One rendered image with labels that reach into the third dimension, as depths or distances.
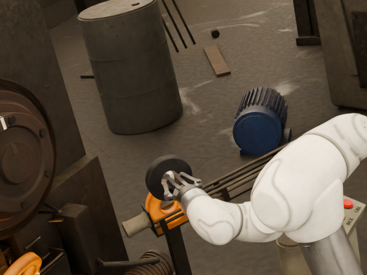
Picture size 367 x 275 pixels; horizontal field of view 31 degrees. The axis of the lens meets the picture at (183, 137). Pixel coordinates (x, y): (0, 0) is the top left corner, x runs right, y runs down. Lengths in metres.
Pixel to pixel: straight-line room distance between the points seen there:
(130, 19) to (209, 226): 2.90
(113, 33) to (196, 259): 1.90
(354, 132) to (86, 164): 1.23
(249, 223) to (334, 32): 2.59
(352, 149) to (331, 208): 0.14
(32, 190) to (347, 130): 0.97
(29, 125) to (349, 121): 0.94
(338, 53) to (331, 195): 3.09
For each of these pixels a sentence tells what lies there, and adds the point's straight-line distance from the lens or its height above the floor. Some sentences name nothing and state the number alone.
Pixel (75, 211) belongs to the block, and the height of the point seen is 0.80.
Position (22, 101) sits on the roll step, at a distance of 2.01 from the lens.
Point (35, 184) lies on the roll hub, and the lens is 1.98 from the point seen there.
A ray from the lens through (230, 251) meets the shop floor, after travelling 3.28.
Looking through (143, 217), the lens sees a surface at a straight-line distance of 2.31.
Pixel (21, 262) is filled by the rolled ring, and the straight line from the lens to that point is 2.04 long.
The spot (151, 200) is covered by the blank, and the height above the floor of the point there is 0.75.
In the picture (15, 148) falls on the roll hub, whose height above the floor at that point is 1.16.
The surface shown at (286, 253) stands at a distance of 2.33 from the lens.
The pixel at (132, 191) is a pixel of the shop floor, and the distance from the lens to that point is 4.04.
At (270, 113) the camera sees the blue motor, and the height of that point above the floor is 0.30.
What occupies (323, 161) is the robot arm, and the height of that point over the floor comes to 1.20.
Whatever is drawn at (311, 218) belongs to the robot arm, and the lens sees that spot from 1.31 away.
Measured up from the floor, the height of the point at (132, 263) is 0.57.
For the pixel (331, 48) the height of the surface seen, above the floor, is 0.44.
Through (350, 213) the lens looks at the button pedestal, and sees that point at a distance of 2.31.
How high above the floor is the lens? 1.82
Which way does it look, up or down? 23 degrees down
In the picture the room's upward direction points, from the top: 13 degrees counter-clockwise
